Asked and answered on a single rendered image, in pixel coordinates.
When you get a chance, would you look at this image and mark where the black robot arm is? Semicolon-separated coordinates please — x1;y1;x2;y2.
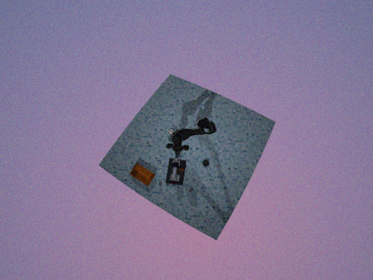
171;118;217;150

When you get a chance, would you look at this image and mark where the brown rectangular tray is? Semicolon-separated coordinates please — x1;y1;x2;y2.
130;163;155;186

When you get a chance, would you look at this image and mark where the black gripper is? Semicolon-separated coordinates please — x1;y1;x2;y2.
167;140;189;156

